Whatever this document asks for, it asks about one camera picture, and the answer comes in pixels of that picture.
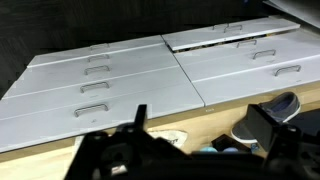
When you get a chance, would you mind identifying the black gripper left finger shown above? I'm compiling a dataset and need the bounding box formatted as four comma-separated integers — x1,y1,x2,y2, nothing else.
134,104,147,130

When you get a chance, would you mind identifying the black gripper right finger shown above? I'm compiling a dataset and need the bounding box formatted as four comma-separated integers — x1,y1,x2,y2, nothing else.
246,104,279,151

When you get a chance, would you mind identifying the white drawer cabinet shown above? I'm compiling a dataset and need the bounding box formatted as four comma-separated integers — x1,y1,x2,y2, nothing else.
0,18,320,152

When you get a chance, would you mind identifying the grey slip-on shoe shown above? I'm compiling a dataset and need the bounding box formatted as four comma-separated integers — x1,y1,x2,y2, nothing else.
231,92,301,144

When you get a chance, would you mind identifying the white patterned cloth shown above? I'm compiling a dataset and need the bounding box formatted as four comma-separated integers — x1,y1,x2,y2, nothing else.
148,130,188,148

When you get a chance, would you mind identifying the blue plush toy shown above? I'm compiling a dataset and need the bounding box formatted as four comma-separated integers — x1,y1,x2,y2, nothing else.
200,146,239,153

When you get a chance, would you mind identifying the wooden counter top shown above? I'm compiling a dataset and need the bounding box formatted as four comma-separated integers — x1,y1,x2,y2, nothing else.
0,81,320,180

